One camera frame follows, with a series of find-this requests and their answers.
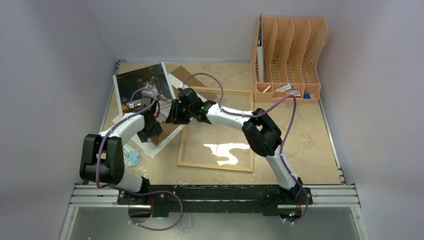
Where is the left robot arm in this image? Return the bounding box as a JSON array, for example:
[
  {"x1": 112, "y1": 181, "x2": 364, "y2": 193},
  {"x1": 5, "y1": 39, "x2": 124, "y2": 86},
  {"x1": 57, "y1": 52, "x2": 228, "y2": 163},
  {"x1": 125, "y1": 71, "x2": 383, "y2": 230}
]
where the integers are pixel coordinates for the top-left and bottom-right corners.
[{"x1": 79, "y1": 97, "x2": 163, "y2": 205}]

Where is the orange desk file organizer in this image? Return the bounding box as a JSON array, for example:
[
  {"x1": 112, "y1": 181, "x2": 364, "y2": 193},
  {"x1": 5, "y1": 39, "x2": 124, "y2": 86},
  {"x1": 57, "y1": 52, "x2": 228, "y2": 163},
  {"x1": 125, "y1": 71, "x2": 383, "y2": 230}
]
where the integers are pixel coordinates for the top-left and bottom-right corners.
[{"x1": 249, "y1": 16, "x2": 329, "y2": 103}]

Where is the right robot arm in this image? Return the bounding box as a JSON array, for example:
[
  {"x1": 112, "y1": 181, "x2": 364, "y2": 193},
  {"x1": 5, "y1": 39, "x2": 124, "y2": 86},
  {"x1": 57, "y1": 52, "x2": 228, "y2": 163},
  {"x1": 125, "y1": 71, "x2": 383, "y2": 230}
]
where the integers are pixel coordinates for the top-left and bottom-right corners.
[{"x1": 166, "y1": 88, "x2": 308, "y2": 204}]

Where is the white marker pen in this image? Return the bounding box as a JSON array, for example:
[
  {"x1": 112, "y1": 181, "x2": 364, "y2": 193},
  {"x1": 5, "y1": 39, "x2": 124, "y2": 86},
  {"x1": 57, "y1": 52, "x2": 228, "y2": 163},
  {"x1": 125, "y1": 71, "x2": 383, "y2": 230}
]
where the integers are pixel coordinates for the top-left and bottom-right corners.
[{"x1": 274, "y1": 83, "x2": 293, "y2": 92}]

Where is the blue white tape dispenser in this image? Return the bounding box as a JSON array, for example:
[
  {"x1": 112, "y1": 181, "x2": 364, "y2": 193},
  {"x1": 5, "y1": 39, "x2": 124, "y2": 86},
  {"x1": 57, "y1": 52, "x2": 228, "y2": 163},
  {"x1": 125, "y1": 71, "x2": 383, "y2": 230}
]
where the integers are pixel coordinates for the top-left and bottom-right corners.
[{"x1": 123, "y1": 145, "x2": 142, "y2": 168}]

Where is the wooden picture frame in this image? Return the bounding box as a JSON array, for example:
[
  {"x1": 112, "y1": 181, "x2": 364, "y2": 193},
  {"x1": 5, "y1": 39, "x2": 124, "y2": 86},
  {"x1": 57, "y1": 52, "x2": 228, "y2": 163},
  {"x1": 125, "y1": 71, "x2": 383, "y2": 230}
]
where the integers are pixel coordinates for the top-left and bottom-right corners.
[{"x1": 176, "y1": 98, "x2": 262, "y2": 173}]

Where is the white folder in organizer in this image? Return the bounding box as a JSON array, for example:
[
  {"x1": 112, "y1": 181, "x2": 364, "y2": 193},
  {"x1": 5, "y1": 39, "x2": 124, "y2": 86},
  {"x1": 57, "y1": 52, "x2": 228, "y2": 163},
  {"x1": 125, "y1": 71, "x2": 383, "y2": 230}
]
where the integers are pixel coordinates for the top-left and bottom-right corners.
[{"x1": 257, "y1": 14, "x2": 265, "y2": 83}]

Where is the clear acrylic sheet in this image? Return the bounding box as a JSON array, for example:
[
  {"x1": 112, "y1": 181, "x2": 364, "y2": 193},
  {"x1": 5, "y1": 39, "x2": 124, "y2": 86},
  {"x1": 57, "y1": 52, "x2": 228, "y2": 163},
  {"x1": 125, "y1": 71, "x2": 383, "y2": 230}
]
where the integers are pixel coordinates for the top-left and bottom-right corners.
[{"x1": 181, "y1": 92, "x2": 251, "y2": 168}]

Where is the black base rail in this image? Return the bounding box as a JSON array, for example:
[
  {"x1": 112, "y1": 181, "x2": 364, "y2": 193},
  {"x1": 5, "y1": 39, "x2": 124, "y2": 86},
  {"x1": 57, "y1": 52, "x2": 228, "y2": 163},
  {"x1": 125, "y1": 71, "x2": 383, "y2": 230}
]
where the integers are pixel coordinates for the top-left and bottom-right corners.
[{"x1": 69, "y1": 184, "x2": 360, "y2": 220}]

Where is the white mat board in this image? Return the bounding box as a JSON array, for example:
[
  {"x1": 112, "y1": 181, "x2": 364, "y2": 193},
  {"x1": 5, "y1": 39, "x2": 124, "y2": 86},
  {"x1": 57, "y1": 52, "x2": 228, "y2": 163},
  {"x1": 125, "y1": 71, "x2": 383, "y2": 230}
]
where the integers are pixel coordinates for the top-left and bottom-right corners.
[{"x1": 112, "y1": 73, "x2": 184, "y2": 158}]

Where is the cat photo print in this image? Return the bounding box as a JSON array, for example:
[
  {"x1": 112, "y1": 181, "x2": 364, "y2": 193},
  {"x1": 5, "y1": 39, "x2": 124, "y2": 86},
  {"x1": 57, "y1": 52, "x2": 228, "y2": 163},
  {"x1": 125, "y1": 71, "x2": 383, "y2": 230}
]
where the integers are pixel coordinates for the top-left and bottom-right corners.
[{"x1": 112, "y1": 62, "x2": 176, "y2": 124}]

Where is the brown backing board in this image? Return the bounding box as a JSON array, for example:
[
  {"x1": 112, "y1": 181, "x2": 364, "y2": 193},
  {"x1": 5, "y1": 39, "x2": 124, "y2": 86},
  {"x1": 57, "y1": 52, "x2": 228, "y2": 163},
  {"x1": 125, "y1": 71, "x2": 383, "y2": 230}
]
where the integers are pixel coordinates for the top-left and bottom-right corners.
[{"x1": 149, "y1": 66, "x2": 218, "y2": 147}]

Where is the red white small box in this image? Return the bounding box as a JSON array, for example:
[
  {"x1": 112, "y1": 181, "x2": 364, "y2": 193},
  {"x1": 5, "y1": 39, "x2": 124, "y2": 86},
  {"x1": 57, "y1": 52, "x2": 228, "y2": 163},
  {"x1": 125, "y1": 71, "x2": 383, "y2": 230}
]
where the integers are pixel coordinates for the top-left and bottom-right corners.
[{"x1": 287, "y1": 89, "x2": 302, "y2": 98}]

